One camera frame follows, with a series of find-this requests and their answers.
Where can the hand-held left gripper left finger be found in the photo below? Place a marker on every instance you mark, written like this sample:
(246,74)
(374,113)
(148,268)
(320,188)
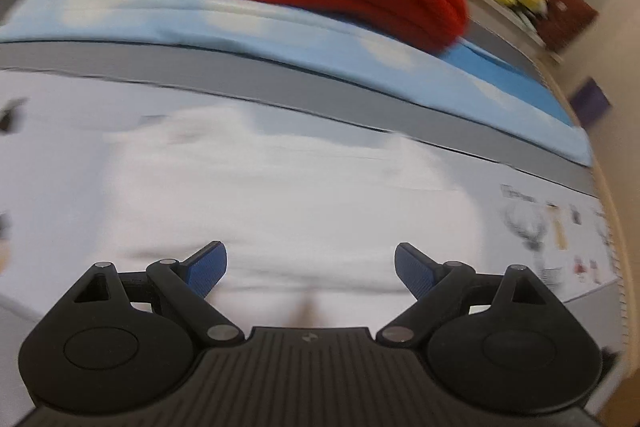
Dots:
(207,264)

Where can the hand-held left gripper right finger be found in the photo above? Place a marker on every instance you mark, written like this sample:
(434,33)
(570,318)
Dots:
(415,267)

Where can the white cotton garment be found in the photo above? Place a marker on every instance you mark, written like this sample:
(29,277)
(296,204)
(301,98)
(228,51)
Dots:
(275,207)

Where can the purple bag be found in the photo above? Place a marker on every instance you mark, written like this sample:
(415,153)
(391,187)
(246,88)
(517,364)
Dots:
(590,102)

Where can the light blue cloud-print sheet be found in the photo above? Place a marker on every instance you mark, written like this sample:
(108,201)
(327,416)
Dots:
(150,17)

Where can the yellow plush toys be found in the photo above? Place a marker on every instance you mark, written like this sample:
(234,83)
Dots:
(495,19)

